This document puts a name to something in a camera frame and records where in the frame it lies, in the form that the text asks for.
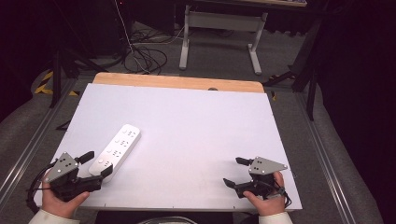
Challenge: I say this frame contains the person's right hand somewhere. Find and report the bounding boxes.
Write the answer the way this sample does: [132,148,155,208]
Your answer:
[242,170,287,217]

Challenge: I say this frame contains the person's left sleeve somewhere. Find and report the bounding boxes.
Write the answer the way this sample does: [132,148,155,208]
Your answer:
[28,208,81,224]

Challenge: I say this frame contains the person's left hand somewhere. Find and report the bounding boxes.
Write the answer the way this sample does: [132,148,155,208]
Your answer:
[41,173,91,219]

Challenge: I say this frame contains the black cables on floor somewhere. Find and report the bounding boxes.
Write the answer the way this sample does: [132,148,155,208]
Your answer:
[122,29,169,76]

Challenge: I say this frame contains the white board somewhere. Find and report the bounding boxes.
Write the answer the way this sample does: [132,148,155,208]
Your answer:
[34,82,304,213]

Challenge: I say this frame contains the white cable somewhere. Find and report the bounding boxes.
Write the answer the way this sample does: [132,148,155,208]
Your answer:
[113,0,148,75]

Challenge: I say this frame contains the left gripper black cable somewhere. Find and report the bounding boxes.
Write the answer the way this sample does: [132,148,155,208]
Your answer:
[25,160,59,215]

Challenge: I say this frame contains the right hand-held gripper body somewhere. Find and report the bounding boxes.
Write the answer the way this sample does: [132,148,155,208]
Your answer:
[233,156,289,200]

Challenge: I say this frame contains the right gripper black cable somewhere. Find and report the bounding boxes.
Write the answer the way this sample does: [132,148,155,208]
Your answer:
[258,179,293,209]

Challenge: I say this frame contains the white desk frame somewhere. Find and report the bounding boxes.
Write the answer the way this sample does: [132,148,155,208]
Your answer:
[178,4,269,77]

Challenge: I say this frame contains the metal floor rail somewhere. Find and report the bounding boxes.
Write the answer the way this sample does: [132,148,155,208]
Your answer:
[0,77,78,203]
[295,92,365,224]

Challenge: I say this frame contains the wooden table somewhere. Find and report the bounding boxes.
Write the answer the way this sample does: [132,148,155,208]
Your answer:
[92,72,265,94]

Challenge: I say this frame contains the person's right sleeve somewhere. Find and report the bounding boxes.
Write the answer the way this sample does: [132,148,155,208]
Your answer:
[258,211,294,224]

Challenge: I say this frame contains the white power strip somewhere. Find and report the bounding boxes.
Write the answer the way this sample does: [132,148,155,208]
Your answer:
[88,123,142,183]

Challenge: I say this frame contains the person's sleeve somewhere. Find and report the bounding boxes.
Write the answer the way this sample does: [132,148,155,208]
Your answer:
[258,211,294,224]
[28,208,81,224]

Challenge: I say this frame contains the black tripod stand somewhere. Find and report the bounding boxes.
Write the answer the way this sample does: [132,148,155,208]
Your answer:
[49,0,110,109]
[262,15,325,121]

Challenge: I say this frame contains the yellow black floor tape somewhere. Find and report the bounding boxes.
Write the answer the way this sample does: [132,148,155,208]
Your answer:
[34,70,80,97]

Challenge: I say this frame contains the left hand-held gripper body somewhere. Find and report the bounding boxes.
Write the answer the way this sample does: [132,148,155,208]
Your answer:
[44,151,104,203]

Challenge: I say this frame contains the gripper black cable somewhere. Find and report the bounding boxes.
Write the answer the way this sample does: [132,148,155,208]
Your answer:
[258,179,293,209]
[25,160,59,215]

